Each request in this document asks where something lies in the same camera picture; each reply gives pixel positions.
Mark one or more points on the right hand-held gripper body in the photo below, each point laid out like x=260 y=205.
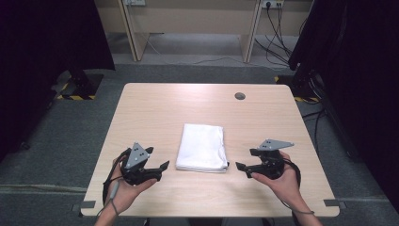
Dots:
x=273 y=163

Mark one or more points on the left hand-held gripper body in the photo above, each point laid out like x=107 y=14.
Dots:
x=136 y=157

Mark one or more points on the white printed tank top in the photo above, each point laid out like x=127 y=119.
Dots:
x=202 y=147

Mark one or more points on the person's right hand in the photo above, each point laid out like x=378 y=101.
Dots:
x=287 y=188

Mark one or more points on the person's left hand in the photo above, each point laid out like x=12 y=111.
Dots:
x=122 y=196

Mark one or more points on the grey round table grommet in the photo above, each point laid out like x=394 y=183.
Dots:
x=240 y=96

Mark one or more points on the yellow black hazard tape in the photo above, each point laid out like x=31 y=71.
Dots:
x=76 y=97
x=302 y=99

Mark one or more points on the black metal stand base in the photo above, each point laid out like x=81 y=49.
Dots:
x=83 y=83

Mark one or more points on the black curtain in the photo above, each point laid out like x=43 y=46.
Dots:
x=360 y=78
x=37 y=62

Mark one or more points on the beige wooden desk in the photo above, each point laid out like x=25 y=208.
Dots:
x=194 y=19

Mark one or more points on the white power socket with plugs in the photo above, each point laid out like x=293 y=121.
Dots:
x=273 y=3

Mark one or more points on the white wall socket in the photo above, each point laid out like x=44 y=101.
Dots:
x=135 y=2

